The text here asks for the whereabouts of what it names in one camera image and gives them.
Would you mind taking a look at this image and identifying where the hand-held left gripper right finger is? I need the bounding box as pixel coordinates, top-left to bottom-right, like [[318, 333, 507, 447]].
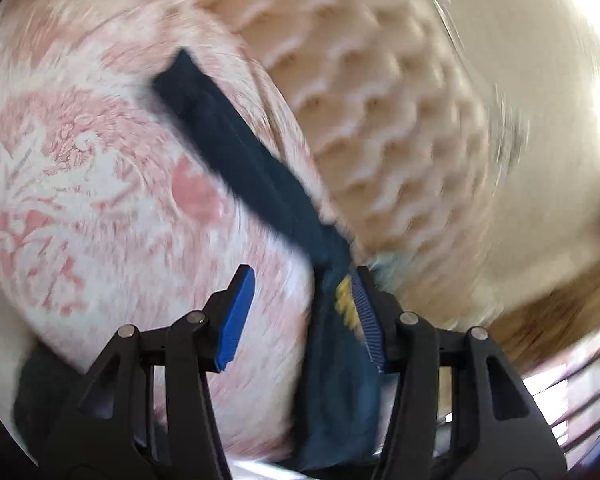
[[350, 265, 568, 480]]

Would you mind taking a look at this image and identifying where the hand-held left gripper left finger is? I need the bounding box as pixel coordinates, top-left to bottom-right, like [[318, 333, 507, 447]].
[[40, 264, 256, 480]]

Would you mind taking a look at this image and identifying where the navy sweatshirt with yellow print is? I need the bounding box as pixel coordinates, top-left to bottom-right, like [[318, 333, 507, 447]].
[[12, 47, 386, 473]]

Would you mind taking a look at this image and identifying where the brown patterned curtain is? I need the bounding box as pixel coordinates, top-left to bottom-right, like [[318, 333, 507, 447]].
[[485, 255, 600, 376]]

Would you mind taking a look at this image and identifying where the pink floral blanket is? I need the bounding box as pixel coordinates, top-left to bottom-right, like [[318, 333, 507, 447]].
[[0, 0, 331, 461]]

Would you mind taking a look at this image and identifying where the beige tufted leather sofa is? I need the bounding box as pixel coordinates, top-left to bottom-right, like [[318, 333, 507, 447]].
[[30, 0, 600, 361]]

